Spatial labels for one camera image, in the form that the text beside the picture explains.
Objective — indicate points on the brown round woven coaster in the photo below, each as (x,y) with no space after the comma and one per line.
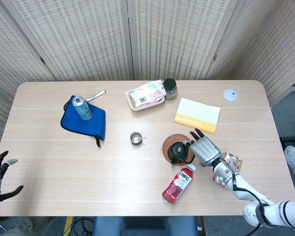
(167,145)

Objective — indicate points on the glass jar black lid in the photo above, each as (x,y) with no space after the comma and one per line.
(170,92)

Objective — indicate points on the light blue drink can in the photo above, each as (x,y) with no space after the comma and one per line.
(84,111)

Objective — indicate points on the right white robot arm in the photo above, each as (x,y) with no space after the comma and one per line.
(245,189)

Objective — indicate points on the pink white snack packet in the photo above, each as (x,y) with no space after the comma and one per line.
(147,96)

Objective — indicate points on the white yellow Lexicon book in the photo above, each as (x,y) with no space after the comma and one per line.
(199,110)

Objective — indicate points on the white sneaker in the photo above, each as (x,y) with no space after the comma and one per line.
(292,157)

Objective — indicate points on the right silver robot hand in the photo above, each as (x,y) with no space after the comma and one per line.
(206,151)

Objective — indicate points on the black metal frame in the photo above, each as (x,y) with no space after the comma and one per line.
(292,140)

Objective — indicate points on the woven folding screen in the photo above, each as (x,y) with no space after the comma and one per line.
(88,37)

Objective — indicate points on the blue microfiber cloth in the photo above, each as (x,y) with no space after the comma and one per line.
(73,120)

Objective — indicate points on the red NFC juice bottle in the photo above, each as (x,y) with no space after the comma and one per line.
(179,184)

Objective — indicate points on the beige takeaway food tray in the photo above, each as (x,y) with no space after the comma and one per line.
(130,98)

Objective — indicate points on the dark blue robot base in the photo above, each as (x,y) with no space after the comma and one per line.
(142,226)

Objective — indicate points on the gold patterned snack bag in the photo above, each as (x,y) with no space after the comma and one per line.
(232,162)

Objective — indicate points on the white marker pen red cap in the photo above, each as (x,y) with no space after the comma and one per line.
(96,95)

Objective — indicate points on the white round lid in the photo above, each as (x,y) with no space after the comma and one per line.
(229,96)

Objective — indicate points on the black teapot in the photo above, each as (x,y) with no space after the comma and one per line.
(178,150)

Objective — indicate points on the dark green ceramic teacup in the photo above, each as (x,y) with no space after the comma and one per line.
(136,138)

